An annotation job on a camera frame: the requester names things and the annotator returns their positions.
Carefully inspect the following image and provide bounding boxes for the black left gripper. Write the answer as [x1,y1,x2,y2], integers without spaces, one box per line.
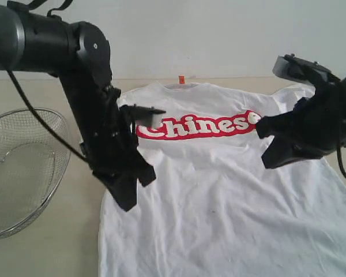
[80,86,156,212]

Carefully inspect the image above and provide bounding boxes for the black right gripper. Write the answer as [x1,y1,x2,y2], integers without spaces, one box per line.
[255,74,346,169]

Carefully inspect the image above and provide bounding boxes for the white t-shirt red logo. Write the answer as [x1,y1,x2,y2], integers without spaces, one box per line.
[99,83,346,276]

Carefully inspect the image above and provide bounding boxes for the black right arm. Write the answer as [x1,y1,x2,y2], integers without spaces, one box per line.
[256,69,346,169]

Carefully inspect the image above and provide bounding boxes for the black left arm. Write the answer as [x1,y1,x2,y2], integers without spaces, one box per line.
[0,1,163,211]

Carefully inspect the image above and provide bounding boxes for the orange tag on table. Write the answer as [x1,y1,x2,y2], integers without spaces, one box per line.
[178,75,186,84]

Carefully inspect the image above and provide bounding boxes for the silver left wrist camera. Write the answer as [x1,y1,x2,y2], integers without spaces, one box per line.
[120,104,166,129]

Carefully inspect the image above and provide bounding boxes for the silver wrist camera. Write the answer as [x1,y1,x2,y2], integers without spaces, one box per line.
[272,54,332,87]
[120,104,166,129]

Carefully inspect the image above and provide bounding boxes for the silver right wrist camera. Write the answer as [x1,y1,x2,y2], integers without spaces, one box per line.
[272,54,332,87]

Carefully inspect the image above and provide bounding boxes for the silver wire mesh basket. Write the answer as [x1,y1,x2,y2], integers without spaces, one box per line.
[0,108,70,239]

